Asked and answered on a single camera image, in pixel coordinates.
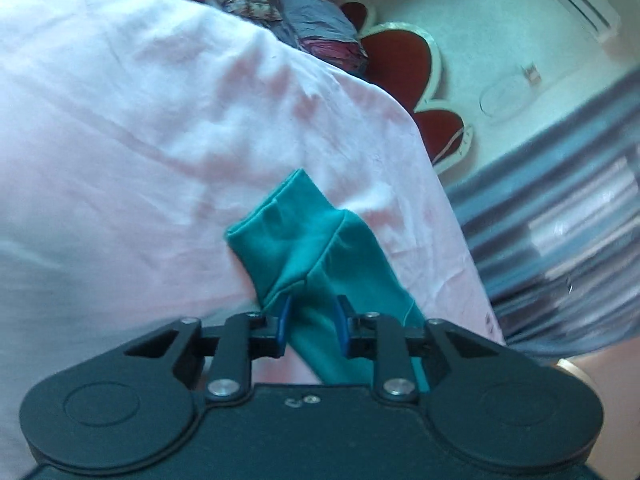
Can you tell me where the teal sweatshirt with yellow text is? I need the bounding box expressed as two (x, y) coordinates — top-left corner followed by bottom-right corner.
(226, 169), (424, 385)

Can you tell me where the grey-blue window curtain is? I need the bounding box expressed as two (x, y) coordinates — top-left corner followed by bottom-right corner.
(446, 72), (639, 361)

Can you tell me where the pink floral bed sheet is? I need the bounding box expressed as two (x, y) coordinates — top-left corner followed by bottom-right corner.
(1, 0), (502, 479)

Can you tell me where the red cream scalloped headboard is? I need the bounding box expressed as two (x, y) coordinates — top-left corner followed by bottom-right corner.
(341, 0), (474, 174)

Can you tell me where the pile of colourful bedding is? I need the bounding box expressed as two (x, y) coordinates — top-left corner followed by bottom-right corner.
(177, 0), (371, 79)

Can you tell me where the white hanging power cable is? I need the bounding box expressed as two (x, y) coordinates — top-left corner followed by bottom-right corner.
(476, 62), (544, 122)

